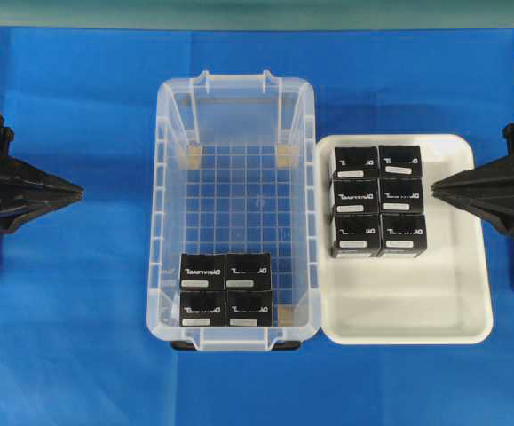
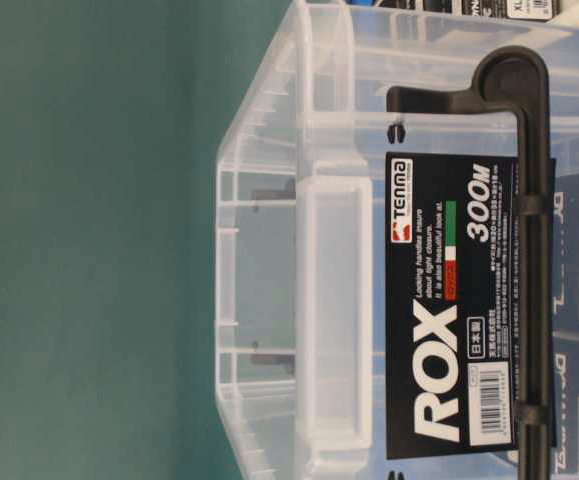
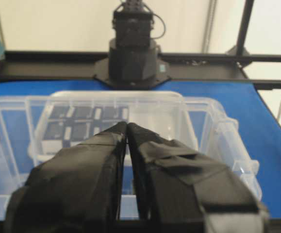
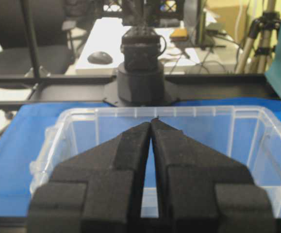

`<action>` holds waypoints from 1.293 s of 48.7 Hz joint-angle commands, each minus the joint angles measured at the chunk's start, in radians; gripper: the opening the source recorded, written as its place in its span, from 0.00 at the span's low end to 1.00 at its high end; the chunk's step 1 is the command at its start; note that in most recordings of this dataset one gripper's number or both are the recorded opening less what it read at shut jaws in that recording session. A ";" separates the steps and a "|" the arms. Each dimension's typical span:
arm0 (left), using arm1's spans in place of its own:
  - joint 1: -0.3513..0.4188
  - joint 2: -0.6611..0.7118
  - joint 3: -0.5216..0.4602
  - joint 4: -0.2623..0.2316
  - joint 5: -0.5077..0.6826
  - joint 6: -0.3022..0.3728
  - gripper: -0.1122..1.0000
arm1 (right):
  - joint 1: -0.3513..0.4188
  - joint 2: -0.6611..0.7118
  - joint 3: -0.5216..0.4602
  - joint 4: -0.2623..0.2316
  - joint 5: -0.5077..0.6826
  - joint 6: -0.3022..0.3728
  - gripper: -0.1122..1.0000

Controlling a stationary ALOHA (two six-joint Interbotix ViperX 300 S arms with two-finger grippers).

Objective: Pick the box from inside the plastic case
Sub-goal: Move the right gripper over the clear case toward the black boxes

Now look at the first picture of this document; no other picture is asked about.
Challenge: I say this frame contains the white plastic tray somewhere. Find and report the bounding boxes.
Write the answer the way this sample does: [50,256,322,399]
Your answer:
[314,134,494,344]

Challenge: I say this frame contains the black box case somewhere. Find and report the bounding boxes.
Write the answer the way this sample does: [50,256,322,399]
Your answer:
[225,253,272,291]
[179,290,226,327]
[179,254,225,291]
[225,290,273,327]

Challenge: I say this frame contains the black box tray front-left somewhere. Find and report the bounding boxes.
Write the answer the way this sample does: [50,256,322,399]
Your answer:
[331,214,382,258]

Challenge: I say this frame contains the clear plastic storage case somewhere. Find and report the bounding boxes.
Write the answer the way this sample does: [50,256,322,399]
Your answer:
[146,71,321,348]

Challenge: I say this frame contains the black box tray back-right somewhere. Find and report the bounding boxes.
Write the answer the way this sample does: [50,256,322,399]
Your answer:
[378,145,423,178]

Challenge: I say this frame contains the black box tray back-left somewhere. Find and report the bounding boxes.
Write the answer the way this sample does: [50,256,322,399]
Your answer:
[331,146,379,179]

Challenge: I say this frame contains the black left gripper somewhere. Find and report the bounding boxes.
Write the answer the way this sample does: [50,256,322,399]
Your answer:
[0,115,83,234]

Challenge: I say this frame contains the black box tray front-right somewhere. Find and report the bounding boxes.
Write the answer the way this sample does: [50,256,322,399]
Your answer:
[379,214,428,258]

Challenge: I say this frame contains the black box tray middle-right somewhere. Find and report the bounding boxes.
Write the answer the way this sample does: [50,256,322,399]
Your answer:
[379,178,424,215]

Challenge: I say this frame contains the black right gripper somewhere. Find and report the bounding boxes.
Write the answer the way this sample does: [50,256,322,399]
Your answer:
[431,123,514,236]

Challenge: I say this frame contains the black case latch handle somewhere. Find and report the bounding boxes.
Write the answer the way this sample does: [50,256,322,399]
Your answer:
[170,341,302,352]

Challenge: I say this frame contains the black box tray middle-left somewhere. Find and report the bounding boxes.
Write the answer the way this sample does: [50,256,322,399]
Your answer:
[330,179,380,215]

